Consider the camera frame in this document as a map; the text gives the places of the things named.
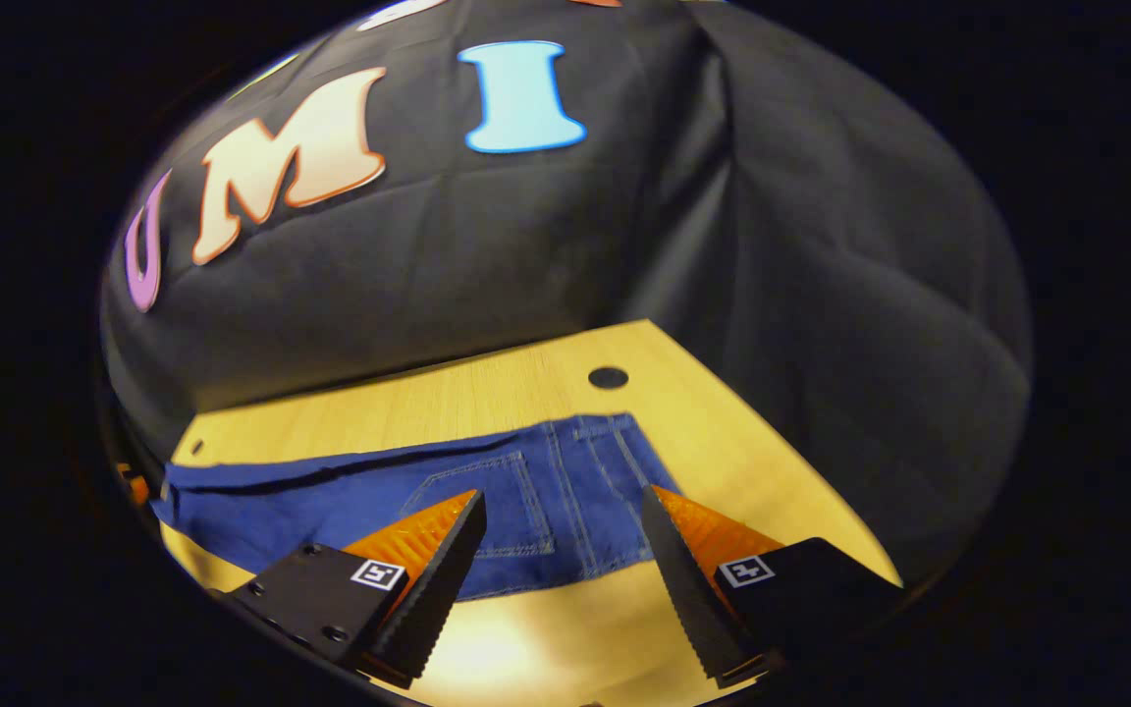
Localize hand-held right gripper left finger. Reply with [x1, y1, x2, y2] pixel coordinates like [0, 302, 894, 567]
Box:
[220, 488, 489, 690]

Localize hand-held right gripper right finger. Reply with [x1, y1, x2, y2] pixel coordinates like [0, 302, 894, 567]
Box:
[640, 483, 907, 688]

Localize blue denim jeans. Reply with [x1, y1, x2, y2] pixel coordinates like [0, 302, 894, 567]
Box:
[150, 412, 686, 603]

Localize black backdrop cloth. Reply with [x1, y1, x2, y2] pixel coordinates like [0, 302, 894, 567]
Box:
[98, 0, 1036, 590]

